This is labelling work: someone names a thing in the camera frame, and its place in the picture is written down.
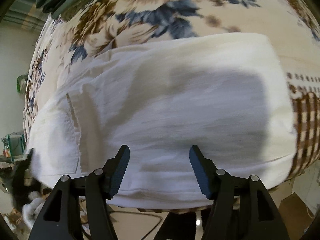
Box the white pants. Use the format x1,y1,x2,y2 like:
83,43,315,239
28,33,296,210

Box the white gloved left hand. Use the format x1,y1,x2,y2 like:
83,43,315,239
22,191,45,230

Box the teal shelf rack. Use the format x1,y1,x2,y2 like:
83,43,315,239
1,133,25,164

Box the floral bed blanket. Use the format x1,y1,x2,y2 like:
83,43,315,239
23,0,319,178

